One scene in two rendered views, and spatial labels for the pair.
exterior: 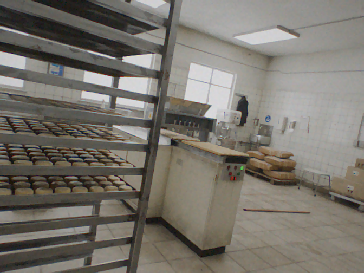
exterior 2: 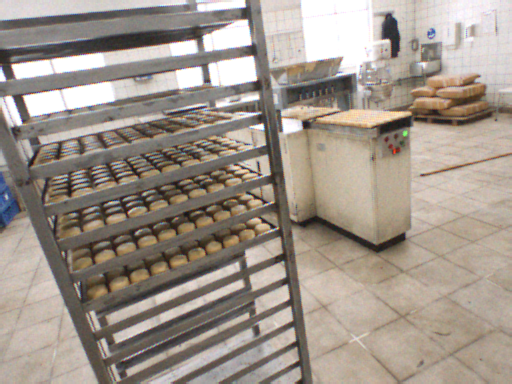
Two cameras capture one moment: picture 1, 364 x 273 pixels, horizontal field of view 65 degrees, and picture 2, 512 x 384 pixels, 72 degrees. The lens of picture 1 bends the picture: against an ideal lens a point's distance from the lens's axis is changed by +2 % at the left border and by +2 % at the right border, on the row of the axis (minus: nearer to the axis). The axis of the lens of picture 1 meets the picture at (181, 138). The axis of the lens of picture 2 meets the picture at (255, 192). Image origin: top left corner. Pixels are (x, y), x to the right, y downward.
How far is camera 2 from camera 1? 0.17 m
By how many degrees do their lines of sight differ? 18
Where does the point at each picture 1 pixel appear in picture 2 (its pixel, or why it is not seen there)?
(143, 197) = (285, 235)
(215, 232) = (388, 220)
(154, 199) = (303, 199)
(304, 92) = not seen: outside the picture
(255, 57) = not seen: outside the picture
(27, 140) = (141, 220)
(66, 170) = (191, 235)
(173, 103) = (291, 74)
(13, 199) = (152, 281)
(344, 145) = not seen: outside the picture
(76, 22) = (138, 69)
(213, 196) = (375, 181)
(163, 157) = (299, 147)
